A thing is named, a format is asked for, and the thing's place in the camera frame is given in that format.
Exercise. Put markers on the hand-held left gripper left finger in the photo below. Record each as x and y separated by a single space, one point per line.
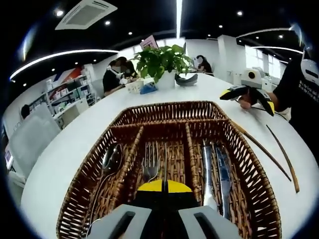
139 219

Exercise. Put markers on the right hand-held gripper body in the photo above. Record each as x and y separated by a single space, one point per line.
256 79

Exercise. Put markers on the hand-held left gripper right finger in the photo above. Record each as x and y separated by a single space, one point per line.
194 221

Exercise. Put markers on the brown wooden chopstick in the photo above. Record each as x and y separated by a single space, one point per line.
249 136
296 185

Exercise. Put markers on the silver fork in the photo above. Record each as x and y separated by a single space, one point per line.
150 169

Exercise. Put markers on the silver table knife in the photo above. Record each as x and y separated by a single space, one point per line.
208 169
224 174

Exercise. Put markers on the large silver spoon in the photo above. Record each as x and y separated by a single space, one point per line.
112 159

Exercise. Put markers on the brown wicker storage tray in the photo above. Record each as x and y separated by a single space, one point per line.
169 114

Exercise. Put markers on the white storage shelf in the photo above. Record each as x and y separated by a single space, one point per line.
64 94

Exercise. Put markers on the person's right hand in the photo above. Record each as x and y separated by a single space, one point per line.
245 103

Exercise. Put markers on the person's black printed t-shirt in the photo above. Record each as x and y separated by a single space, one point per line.
299 107

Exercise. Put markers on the grey curved object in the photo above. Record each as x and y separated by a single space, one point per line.
185 81

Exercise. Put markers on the ceiling spotlights group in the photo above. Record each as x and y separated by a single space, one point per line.
239 13

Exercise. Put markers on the green potted plant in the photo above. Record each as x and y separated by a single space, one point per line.
159 59

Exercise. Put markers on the blue cloth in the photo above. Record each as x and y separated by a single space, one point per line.
149 89

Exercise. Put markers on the long ceiling light strip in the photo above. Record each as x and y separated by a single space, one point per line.
179 17

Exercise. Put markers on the pink hanging sign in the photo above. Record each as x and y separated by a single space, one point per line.
149 42

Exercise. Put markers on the white patterned cup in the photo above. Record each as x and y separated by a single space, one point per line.
134 87

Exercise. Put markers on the white mesh office chair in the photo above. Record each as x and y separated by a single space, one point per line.
32 139

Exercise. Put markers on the ceiling air conditioner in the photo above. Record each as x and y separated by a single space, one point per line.
87 13

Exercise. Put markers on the curved ceiling light strip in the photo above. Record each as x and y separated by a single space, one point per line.
62 53

